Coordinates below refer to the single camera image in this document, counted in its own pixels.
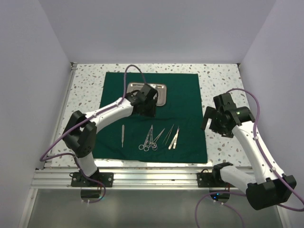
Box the stainless steel instrument tray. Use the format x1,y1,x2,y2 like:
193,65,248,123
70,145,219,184
127,82,167,107

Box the steel scalpel handle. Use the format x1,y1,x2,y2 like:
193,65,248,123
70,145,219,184
121,124,125,148

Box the thin pointed steel tweezers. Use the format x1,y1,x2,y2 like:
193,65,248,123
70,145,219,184
162,124,174,145

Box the green surgical drape cloth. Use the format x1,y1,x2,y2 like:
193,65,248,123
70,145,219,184
93,73,208,163

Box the steel needle holder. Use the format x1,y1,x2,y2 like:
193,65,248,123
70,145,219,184
143,128,165,151

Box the steel ring-handled clamp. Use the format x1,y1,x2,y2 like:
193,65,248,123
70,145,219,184
138,126,153,152

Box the steel surgical scissors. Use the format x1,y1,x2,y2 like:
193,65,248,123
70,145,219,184
143,125,157,152

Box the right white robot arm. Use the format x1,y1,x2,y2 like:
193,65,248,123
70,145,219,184
197,93,296,210

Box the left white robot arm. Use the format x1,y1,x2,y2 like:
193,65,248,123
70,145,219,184
63,84,158,187

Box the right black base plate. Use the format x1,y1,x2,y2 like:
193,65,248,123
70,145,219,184
196,172,235,188

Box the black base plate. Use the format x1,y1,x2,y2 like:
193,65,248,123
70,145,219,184
196,172,235,188
69,172,114,188

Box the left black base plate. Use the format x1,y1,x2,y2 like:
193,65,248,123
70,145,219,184
69,172,114,188

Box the aluminium mounting rail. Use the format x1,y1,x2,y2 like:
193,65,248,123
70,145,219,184
33,167,278,190

